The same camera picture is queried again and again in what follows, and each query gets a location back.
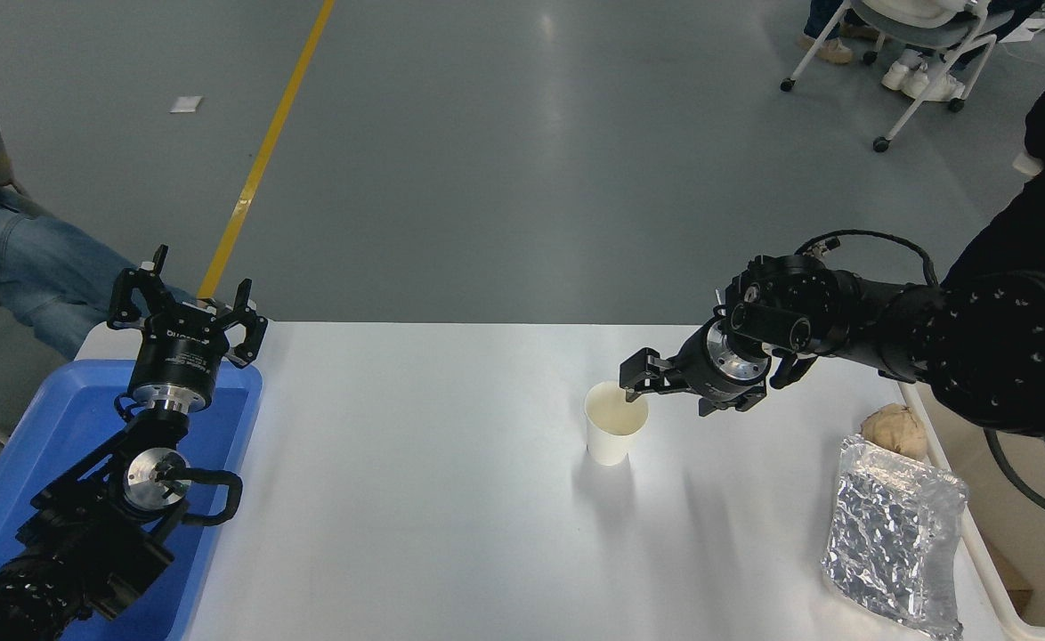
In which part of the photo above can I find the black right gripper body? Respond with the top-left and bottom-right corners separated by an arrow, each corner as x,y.
675,327 -> 767,407

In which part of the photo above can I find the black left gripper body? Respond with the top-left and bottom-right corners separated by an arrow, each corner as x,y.
128,302 -> 232,404

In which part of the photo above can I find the white paper cup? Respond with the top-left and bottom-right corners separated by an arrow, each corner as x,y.
584,380 -> 650,467

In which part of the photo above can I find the blue plastic tray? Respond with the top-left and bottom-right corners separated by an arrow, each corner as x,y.
0,359 -> 263,641

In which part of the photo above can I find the crumpled tan paper ball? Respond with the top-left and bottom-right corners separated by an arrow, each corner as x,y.
860,403 -> 930,461

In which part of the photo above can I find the crumpled silver foil tray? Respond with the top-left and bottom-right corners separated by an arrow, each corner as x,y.
821,434 -> 969,640

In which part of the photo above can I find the large pale bin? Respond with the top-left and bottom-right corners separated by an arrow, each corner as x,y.
896,378 -> 1045,641

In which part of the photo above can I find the white wheeled chair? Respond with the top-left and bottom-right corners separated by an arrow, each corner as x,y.
779,0 -> 1000,153

